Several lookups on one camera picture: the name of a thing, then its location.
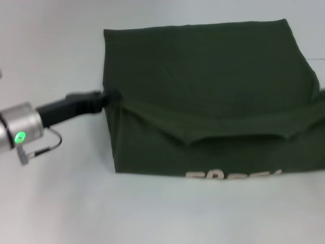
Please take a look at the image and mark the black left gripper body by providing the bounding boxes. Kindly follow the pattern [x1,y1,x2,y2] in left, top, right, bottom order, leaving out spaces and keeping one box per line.
[35,90,107,127]

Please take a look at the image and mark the dark green shirt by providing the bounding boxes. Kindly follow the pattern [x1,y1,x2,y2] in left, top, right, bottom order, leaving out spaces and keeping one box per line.
[101,18,325,180]

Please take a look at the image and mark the left arm cable with plugs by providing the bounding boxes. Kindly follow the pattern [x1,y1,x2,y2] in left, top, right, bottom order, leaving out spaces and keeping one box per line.
[16,128,63,166]

